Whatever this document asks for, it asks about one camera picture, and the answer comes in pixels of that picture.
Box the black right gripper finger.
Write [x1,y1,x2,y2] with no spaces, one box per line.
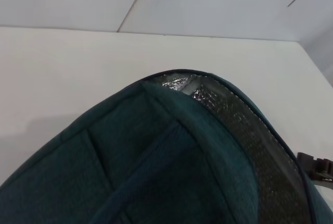
[296,152,333,181]

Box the dark teal insulated lunch bag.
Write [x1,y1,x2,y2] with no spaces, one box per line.
[0,70,333,224]

